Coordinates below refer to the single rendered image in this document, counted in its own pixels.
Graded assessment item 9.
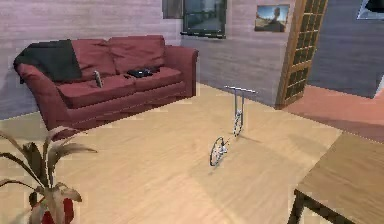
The grey remote control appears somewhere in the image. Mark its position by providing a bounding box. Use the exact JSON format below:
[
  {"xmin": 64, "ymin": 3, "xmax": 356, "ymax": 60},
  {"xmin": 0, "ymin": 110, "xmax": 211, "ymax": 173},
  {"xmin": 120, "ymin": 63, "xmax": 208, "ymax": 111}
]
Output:
[{"xmin": 93, "ymin": 70, "xmax": 104, "ymax": 89}]

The grey metal scooter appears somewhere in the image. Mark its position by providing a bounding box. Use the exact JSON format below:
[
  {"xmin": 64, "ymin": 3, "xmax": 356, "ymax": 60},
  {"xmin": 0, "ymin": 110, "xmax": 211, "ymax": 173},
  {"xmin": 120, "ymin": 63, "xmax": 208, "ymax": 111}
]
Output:
[{"xmin": 209, "ymin": 85, "xmax": 258, "ymax": 168}]

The black laptop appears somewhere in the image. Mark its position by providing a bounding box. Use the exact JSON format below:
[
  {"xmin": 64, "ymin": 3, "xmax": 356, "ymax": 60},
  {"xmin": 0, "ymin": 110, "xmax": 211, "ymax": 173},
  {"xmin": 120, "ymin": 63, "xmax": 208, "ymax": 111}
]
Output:
[{"xmin": 126, "ymin": 67, "xmax": 161, "ymax": 79}]

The house plant in red pot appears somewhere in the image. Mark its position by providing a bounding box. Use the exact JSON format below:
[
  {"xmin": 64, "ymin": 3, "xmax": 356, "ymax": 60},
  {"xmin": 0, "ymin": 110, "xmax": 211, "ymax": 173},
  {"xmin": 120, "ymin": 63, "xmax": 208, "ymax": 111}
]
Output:
[{"xmin": 0, "ymin": 125, "xmax": 99, "ymax": 224}]

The dark framed window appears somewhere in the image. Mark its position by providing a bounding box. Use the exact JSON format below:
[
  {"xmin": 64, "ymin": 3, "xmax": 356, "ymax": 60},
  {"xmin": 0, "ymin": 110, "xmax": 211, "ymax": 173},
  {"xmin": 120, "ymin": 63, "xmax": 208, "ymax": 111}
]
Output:
[{"xmin": 162, "ymin": 0, "xmax": 228, "ymax": 40}]

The wooden table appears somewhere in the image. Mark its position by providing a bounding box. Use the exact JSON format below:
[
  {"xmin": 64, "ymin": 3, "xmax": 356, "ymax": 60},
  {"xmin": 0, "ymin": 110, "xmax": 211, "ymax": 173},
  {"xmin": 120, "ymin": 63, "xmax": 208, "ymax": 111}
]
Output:
[{"xmin": 287, "ymin": 131, "xmax": 384, "ymax": 224}]

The dark grey blanket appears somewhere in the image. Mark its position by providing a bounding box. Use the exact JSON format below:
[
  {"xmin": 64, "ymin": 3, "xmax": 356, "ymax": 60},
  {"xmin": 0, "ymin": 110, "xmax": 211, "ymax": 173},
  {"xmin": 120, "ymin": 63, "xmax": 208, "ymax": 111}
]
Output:
[{"xmin": 13, "ymin": 39, "xmax": 83, "ymax": 84}]

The wooden lattice room door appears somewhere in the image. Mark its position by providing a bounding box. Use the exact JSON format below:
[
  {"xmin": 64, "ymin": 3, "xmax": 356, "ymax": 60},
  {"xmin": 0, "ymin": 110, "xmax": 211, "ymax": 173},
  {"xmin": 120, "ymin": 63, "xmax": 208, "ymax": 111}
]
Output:
[{"xmin": 275, "ymin": 0, "xmax": 329, "ymax": 110}]

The red sofa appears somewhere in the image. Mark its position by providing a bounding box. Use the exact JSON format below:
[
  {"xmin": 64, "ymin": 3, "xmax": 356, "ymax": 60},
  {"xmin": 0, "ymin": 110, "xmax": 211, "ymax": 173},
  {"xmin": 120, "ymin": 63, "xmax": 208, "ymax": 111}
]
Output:
[{"xmin": 13, "ymin": 34, "xmax": 200, "ymax": 140}]

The framed landscape picture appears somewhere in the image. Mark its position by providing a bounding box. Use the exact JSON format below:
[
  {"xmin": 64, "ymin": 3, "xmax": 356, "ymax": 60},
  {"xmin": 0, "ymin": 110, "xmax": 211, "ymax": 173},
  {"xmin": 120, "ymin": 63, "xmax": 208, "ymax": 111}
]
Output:
[{"xmin": 254, "ymin": 4, "xmax": 291, "ymax": 33}]

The white framed window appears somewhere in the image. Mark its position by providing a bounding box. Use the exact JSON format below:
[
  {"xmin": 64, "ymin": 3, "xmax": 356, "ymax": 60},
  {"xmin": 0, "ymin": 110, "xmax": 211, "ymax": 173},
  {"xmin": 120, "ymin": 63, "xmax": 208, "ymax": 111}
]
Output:
[{"xmin": 356, "ymin": 0, "xmax": 384, "ymax": 21}]

